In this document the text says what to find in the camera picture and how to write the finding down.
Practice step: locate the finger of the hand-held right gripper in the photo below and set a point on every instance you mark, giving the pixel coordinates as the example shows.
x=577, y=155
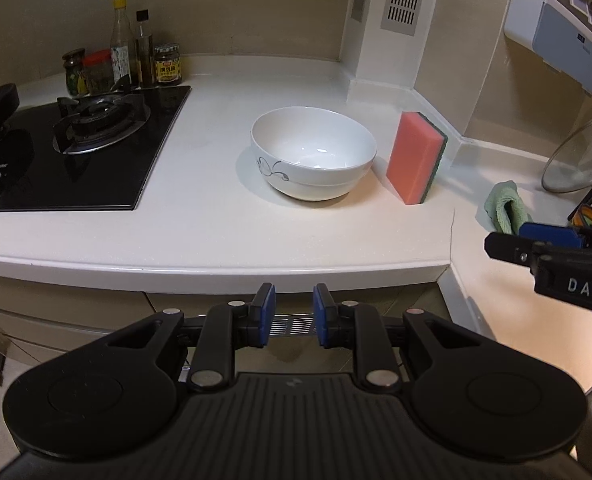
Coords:
x=546, y=234
x=508, y=249

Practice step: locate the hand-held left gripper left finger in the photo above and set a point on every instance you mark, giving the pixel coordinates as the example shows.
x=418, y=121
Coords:
x=268, y=312

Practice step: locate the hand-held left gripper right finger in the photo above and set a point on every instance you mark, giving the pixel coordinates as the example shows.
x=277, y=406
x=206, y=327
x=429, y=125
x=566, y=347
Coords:
x=321, y=315

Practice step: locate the pink and green sponge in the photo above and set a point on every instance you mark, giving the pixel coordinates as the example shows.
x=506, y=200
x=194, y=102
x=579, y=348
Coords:
x=411, y=160

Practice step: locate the white ceramic bowl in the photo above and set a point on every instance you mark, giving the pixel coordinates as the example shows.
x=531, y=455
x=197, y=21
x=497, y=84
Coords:
x=316, y=135

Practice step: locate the green cloth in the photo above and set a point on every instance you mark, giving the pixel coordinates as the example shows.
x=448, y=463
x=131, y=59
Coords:
x=503, y=207

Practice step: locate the orange and black utensil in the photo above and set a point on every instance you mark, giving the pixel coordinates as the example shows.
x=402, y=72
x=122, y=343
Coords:
x=586, y=215

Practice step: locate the glass pot lid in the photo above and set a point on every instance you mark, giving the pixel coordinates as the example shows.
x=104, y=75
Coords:
x=576, y=160

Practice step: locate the beige kitchen cabinet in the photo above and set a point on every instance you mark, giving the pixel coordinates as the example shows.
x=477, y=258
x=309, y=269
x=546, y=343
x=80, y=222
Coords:
x=75, y=305

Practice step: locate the black glass gas hob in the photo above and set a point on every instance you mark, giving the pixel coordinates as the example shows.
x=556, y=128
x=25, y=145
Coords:
x=100, y=180

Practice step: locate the gas burner with pan support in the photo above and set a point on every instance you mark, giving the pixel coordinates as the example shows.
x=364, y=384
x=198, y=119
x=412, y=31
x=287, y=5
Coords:
x=95, y=120

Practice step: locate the jar with yellow label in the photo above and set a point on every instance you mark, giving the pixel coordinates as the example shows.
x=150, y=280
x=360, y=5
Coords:
x=168, y=67

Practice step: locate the dark bottle with black cap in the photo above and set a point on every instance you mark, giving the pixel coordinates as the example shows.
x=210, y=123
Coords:
x=144, y=55

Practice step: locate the red lid pickle jar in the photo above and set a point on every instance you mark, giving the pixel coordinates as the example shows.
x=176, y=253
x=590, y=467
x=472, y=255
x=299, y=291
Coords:
x=98, y=72

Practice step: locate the clear bottle with yellow cap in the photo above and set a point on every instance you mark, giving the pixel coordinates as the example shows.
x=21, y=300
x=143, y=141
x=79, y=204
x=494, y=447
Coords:
x=120, y=55

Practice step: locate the green pickle jar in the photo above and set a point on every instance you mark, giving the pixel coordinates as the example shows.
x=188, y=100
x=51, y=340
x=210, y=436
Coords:
x=74, y=75

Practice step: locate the white wall appliance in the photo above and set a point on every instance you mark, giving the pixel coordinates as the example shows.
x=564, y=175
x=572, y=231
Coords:
x=566, y=35

